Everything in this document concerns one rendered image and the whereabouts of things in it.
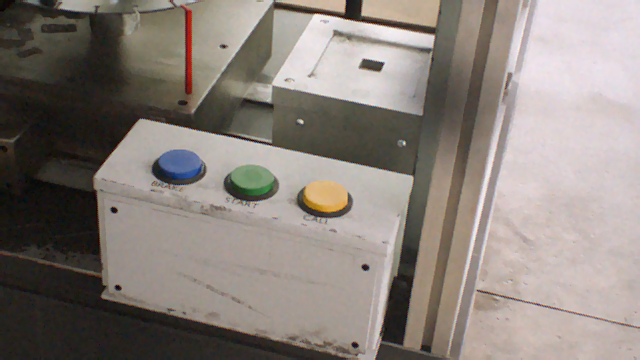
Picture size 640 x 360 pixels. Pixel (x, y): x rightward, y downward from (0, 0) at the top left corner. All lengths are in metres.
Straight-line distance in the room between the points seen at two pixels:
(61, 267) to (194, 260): 0.18
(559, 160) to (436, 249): 1.81
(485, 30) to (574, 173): 1.88
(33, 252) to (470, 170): 0.48
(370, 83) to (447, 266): 0.26
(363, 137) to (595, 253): 1.40
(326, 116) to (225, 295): 0.23
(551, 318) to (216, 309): 1.32
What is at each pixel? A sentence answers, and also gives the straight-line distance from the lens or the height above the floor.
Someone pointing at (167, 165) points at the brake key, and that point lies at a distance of 0.96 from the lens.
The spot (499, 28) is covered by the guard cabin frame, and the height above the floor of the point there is 1.10.
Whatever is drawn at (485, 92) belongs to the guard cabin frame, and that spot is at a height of 1.04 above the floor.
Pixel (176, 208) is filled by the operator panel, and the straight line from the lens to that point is 0.95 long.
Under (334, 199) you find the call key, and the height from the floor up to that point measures 0.91.
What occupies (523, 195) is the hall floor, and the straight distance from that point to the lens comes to 2.57.
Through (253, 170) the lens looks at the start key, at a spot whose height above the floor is 0.91.
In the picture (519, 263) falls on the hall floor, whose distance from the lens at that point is 2.36.
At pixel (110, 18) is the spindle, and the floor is 0.87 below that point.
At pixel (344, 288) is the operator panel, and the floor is 0.83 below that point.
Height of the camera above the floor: 1.46
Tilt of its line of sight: 36 degrees down
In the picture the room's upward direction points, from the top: 5 degrees clockwise
